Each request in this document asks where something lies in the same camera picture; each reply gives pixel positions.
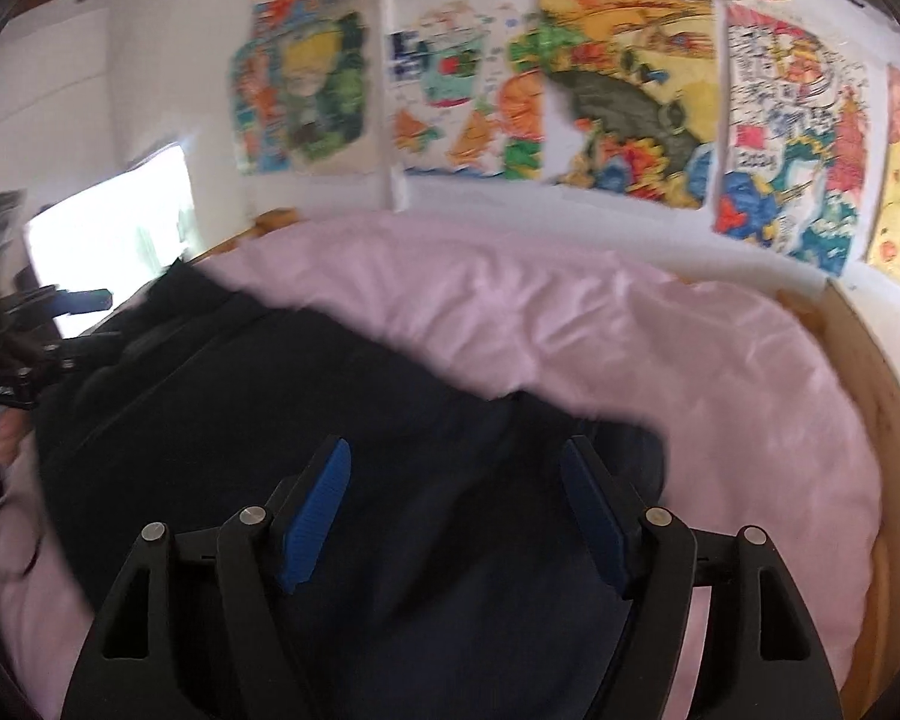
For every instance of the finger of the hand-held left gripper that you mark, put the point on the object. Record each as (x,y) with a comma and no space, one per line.
(67,354)
(79,301)

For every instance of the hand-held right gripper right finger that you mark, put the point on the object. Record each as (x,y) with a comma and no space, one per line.
(600,517)

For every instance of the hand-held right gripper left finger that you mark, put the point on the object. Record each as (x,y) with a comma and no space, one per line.
(315,517)

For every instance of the black puffer jacket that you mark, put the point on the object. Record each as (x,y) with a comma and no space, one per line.
(307,405)

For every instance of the person's left hand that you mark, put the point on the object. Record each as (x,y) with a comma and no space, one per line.
(4,441)

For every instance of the bright window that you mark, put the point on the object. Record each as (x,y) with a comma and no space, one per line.
(120,225)

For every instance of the pink duvet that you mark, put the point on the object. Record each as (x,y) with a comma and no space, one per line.
(570,330)

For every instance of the wooden bed frame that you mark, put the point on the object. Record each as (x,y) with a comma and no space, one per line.
(870,360)

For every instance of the group of colourful wall drawings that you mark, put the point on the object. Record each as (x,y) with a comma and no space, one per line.
(630,90)

